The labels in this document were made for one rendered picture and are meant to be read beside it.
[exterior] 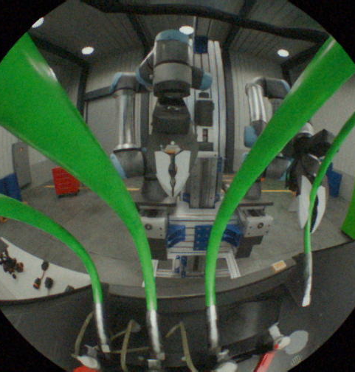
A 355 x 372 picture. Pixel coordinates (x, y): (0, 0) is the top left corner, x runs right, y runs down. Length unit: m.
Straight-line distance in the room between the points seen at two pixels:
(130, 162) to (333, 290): 0.89
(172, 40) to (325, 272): 0.69
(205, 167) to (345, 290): 0.87
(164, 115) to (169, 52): 0.17
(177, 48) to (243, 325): 0.71
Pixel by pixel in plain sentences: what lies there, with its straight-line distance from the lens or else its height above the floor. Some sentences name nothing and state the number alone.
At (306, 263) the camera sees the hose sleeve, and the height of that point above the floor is 1.15.
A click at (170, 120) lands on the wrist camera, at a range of 0.17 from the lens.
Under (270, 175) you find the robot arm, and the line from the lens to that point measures 0.76.
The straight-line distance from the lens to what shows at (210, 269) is 0.20.
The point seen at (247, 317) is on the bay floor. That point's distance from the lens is 0.55.
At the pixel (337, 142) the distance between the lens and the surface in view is 0.24.
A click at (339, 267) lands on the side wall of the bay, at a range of 0.51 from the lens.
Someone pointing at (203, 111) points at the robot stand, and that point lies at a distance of 0.76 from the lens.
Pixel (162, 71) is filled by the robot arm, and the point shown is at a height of 1.44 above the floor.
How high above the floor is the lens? 1.31
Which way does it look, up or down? 18 degrees down
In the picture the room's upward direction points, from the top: straight up
